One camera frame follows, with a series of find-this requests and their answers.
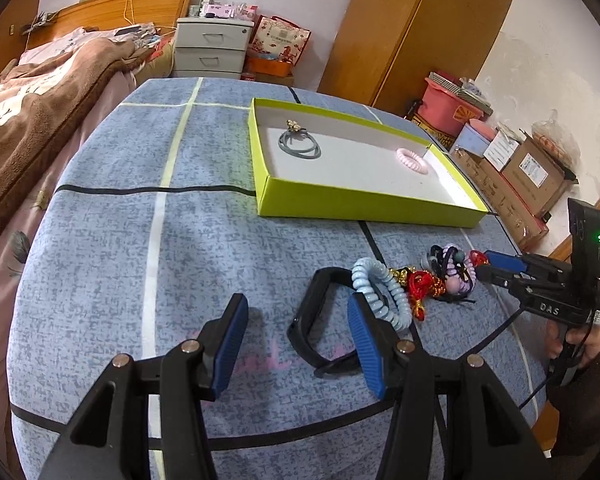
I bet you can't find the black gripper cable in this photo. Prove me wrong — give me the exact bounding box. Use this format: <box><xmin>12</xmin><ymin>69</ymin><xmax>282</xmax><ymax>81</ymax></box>
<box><xmin>520</xmin><ymin>355</ymin><xmax>552</xmax><ymax>411</ymax></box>

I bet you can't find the white labelled box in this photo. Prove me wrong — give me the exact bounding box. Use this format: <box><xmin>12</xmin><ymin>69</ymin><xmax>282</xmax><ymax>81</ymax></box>
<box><xmin>482</xmin><ymin>130</ymin><xmax>523</xmax><ymax>171</ymax></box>

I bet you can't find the brown blanket bed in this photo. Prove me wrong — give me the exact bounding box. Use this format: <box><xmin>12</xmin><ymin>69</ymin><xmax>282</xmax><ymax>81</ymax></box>
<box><xmin>0</xmin><ymin>67</ymin><xmax>146</xmax><ymax>478</ymax></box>

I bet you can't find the pink spiral hair tie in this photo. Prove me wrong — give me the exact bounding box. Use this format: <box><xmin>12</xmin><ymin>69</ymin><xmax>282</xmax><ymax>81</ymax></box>
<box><xmin>396</xmin><ymin>147</ymin><xmax>429</xmax><ymax>175</ymax></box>

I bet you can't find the light blue spiral hair tie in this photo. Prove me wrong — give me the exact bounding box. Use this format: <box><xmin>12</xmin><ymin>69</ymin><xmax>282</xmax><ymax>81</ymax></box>
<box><xmin>351</xmin><ymin>257</ymin><xmax>411</xmax><ymax>336</ymax></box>

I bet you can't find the orange box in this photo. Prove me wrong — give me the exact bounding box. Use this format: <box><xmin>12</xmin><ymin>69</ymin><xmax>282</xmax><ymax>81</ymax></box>
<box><xmin>245</xmin><ymin>55</ymin><xmax>293</xmax><ymax>77</ymax></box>

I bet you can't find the brown cardboard box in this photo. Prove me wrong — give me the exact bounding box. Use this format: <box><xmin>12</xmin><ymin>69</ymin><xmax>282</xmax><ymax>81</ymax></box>
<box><xmin>500</xmin><ymin>137</ymin><xmax>573</xmax><ymax>218</ymax></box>

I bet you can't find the purple spiral hair tie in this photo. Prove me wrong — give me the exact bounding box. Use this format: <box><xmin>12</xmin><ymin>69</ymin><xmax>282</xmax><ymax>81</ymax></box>
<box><xmin>440</xmin><ymin>244</ymin><xmax>479</xmax><ymax>297</ymax></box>

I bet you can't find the green cardboard box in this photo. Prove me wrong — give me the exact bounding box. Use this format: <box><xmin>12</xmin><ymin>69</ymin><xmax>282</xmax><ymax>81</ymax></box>
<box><xmin>247</xmin><ymin>97</ymin><xmax>491</xmax><ymax>228</ymax></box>

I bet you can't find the colourful packets pile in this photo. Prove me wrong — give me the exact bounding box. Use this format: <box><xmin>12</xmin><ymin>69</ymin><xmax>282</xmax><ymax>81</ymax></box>
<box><xmin>114</xmin><ymin>22</ymin><xmax>177</xmax><ymax>61</ymax></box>

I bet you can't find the wooden wardrobe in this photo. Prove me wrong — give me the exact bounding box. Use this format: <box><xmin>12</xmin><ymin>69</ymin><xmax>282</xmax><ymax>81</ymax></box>
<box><xmin>317</xmin><ymin>0</ymin><xmax>526</xmax><ymax>111</ymax></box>

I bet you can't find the person's right forearm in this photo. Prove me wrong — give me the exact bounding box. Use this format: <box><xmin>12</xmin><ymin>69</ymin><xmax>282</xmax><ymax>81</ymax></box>
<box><xmin>547</xmin><ymin>330</ymin><xmax>600</xmax><ymax>458</ymax></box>

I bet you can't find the pink floral duvet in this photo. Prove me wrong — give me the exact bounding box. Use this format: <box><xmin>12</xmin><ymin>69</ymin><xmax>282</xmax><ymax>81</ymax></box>
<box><xmin>17</xmin><ymin>26</ymin><xmax>156</xmax><ymax>68</ymax></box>

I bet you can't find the small cardboard box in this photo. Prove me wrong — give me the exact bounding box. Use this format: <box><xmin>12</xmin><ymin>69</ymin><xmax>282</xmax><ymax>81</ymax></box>
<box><xmin>255</xmin><ymin>72</ymin><xmax>295</xmax><ymax>87</ymax></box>

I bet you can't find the clear plastic bag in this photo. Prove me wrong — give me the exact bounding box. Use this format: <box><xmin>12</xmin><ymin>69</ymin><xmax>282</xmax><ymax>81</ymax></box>
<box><xmin>530</xmin><ymin>117</ymin><xmax>581</xmax><ymax>171</ymax></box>

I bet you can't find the pink clutter on cabinet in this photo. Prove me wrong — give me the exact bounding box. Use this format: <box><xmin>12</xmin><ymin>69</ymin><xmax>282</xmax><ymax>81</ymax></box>
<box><xmin>187</xmin><ymin>0</ymin><xmax>261</xmax><ymax>22</ymax></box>

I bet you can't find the patterned tray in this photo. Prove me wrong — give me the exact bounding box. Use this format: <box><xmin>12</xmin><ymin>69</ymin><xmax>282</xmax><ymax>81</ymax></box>
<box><xmin>426</xmin><ymin>71</ymin><xmax>493</xmax><ymax>117</ymax></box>

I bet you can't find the person's right hand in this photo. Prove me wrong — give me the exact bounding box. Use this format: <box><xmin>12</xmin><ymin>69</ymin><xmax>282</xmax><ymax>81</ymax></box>
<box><xmin>545</xmin><ymin>319</ymin><xmax>600</xmax><ymax>368</ymax></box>

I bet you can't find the red patterned gift bag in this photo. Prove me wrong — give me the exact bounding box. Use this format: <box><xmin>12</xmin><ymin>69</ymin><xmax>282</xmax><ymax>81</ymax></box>
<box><xmin>250</xmin><ymin>15</ymin><xmax>312</xmax><ymax>66</ymax></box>

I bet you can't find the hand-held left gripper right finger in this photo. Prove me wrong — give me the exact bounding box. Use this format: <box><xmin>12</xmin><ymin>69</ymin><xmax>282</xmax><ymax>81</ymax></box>
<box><xmin>347</xmin><ymin>292</ymin><xmax>553</xmax><ymax>480</ymax></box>

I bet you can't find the blue patterned tablecloth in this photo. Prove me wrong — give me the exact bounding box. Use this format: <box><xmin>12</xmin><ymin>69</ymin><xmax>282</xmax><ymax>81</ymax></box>
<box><xmin>7</xmin><ymin>77</ymin><xmax>551</xmax><ymax>480</ymax></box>

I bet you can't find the grey hair ties gold flower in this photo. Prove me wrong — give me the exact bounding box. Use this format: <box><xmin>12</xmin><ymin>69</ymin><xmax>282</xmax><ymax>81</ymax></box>
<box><xmin>278</xmin><ymin>119</ymin><xmax>323</xmax><ymax>161</ymax></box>

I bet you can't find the flat long cardboard box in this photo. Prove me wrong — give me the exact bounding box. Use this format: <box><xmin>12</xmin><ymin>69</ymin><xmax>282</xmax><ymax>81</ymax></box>
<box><xmin>450</xmin><ymin>147</ymin><xmax>551</xmax><ymax>251</ymax></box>

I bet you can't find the light blue tin pink lid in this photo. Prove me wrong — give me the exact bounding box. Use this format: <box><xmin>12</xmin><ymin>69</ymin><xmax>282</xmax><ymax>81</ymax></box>
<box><xmin>455</xmin><ymin>120</ymin><xmax>498</xmax><ymax>158</ymax></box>

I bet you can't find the grey drawer cabinet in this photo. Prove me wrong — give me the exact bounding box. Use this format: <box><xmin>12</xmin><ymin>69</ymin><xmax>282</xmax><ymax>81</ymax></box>
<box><xmin>172</xmin><ymin>16</ymin><xmax>256</xmax><ymax>80</ymax></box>

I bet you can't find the black wristband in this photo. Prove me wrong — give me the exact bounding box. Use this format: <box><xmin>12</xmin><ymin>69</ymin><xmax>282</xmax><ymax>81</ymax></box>
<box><xmin>286</xmin><ymin>267</ymin><xmax>381</xmax><ymax>378</ymax></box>

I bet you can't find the wooden headboard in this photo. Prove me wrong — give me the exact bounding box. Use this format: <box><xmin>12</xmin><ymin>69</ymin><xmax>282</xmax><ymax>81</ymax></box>
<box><xmin>22</xmin><ymin>0</ymin><xmax>196</xmax><ymax>51</ymax></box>

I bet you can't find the black beaded hair tie bundle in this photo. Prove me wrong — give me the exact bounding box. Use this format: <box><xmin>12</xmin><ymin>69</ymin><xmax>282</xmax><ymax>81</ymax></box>
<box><xmin>422</xmin><ymin>244</ymin><xmax>478</xmax><ymax>307</ymax></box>

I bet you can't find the pink plastic bucket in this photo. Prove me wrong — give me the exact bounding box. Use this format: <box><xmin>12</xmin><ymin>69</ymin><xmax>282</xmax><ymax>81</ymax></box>
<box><xmin>420</xmin><ymin>77</ymin><xmax>481</xmax><ymax>136</ymax></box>

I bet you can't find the gold patterned box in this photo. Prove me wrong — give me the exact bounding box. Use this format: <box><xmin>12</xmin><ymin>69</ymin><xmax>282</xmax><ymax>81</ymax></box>
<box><xmin>411</xmin><ymin>112</ymin><xmax>461</xmax><ymax>151</ymax></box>

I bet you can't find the wooden door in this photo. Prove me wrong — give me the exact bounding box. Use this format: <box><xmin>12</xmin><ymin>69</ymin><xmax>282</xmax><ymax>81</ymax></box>
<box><xmin>0</xmin><ymin>0</ymin><xmax>48</xmax><ymax>91</ymax></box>

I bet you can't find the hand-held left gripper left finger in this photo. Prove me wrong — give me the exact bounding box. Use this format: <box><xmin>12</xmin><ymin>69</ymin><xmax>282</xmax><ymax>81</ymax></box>
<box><xmin>37</xmin><ymin>292</ymin><xmax>251</xmax><ymax>480</ymax></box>

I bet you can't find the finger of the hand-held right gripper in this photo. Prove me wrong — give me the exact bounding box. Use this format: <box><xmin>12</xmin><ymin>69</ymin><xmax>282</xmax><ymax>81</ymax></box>
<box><xmin>476</xmin><ymin>265</ymin><xmax>536</xmax><ymax>306</ymax></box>
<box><xmin>482</xmin><ymin>249</ymin><xmax>561</xmax><ymax>279</ymax></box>

